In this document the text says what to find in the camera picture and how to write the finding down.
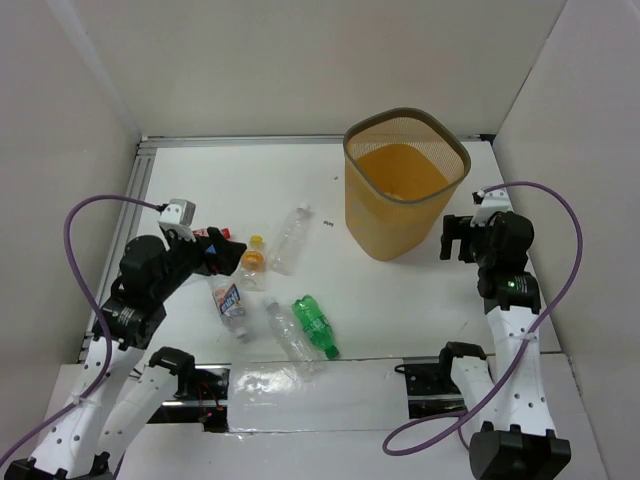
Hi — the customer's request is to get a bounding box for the orange label yellow cap bottle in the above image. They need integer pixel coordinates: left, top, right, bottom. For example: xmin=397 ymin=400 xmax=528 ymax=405
xmin=237 ymin=235 xmax=266 ymax=291

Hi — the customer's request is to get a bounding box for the white blue label bottle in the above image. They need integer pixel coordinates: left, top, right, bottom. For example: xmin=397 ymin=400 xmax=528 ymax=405
xmin=210 ymin=275 xmax=251 ymax=343

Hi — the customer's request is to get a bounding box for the clear bottle white cap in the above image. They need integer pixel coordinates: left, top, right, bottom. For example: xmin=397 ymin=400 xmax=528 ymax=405
xmin=268 ymin=203 xmax=312 ymax=275

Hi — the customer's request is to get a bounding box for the green plastic bottle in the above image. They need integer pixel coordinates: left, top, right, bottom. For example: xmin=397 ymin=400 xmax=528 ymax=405
xmin=291 ymin=295 xmax=340 ymax=360

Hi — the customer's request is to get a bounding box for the clear crushed plastic bottle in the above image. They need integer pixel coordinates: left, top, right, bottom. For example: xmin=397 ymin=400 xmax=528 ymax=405
xmin=263 ymin=297 xmax=325 ymax=381

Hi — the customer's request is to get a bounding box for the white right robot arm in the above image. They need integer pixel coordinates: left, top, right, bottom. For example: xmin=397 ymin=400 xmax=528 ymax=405
xmin=436 ymin=212 xmax=572 ymax=479

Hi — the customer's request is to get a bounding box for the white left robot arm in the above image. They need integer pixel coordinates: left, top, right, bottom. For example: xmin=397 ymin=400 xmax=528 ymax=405
xmin=4 ymin=227 xmax=247 ymax=479

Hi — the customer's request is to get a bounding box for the yellow mesh waste bin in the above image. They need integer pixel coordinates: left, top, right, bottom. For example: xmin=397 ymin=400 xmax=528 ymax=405
xmin=342 ymin=107 xmax=471 ymax=261

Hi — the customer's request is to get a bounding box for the red label cola bottle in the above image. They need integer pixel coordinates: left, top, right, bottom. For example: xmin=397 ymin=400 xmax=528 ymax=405
xmin=193 ymin=228 xmax=231 ymax=240

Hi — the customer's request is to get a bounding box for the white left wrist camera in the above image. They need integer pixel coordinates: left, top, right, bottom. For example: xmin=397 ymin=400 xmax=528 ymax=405
xmin=158 ymin=199 xmax=196 ymax=243

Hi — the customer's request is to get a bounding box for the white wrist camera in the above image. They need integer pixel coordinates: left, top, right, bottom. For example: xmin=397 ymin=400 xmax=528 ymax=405
xmin=158 ymin=199 xmax=196 ymax=243
xmin=471 ymin=188 xmax=512 ymax=227

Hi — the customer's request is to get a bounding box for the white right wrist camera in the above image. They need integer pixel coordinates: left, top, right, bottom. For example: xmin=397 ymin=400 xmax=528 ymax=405
xmin=471 ymin=188 xmax=512 ymax=227

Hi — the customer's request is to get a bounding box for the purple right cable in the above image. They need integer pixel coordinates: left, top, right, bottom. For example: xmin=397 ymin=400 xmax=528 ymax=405
xmin=382 ymin=181 xmax=584 ymax=457

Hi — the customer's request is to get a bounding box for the purple cable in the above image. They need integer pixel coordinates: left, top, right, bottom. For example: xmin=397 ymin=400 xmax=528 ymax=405
xmin=0 ymin=194 xmax=162 ymax=480
xmin=382 ymin=181 xmax=584 ymax=457

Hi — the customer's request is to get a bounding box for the aluminium frame rail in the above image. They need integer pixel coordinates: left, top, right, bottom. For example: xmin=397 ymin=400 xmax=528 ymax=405
xmin=78 ymin=133 xmax=494 ymax=361

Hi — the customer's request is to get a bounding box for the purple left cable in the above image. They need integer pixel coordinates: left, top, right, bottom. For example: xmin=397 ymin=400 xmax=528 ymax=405
xmin=0 ymin=194 xmax=162 ymax=480

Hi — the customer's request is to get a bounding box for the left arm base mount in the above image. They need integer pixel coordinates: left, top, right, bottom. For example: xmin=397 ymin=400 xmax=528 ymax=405
xmin=147 ymin=364 xmax=230 ymax=433

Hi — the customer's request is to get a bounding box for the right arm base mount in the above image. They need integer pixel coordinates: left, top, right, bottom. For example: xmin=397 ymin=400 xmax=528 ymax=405
xmin=394 ymin=342 xmax=494 ymax=419

